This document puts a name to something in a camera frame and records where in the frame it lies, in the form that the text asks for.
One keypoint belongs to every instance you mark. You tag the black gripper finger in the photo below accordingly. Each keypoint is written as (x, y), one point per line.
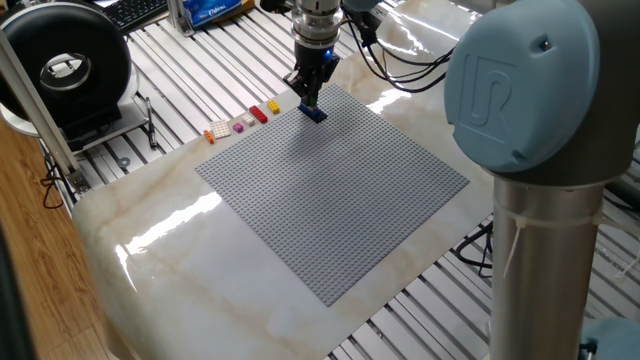
(297, 85)
(318, 87)

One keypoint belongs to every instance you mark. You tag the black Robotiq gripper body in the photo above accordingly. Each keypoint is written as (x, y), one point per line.
(316, 62)

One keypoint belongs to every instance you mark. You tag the green Lego brick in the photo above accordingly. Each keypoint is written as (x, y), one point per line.
(312, 102)

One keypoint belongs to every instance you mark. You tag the blue Lego brick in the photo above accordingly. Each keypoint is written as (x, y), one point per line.
(306, 108)

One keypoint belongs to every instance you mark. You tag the black Lego plate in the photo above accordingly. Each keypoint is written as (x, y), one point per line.
(320, 119)

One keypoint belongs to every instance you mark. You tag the yellow Lego brick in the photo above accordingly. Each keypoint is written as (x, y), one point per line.
(273, 106)

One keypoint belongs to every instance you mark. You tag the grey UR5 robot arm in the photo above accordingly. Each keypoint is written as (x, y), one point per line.
(545, 250)

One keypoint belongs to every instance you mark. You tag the red Lego brick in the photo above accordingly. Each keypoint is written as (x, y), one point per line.
(258, 114)

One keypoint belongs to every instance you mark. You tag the small white Lego brick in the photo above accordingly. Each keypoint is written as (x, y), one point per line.
(248, 119)

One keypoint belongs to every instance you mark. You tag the small magenta Lego brick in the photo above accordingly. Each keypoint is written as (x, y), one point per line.
(238, 127)

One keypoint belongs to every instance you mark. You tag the large white Lego plate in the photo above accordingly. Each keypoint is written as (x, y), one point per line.
(220, 129)

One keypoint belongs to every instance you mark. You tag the grey Lego baseplate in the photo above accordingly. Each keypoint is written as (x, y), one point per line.
(330, 195)

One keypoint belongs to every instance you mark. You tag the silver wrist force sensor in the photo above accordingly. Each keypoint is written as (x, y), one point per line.
(316, 25)

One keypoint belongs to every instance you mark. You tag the small black round object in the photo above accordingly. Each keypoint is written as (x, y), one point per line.
(275, 5)

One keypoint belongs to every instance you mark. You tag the blue tissue pack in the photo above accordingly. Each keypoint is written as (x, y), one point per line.
(210, 10)

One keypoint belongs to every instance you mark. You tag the black metal pen tool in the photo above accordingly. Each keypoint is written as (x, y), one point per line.
(151, 122)

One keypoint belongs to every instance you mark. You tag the black computer keyboard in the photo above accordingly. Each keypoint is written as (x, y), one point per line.
(135, 12)

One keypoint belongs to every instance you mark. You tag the small metal washer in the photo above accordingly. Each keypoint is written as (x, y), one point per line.
(120, 160)

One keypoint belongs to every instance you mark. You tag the glossy marble pattern mat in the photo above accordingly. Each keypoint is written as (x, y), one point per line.
(210, 280)

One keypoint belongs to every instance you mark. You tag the black curved panel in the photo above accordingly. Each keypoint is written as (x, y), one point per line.
(12, 300)

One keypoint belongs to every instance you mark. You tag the aluminium frame bar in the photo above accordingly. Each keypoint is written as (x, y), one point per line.
(179, 15)
(35, 110)

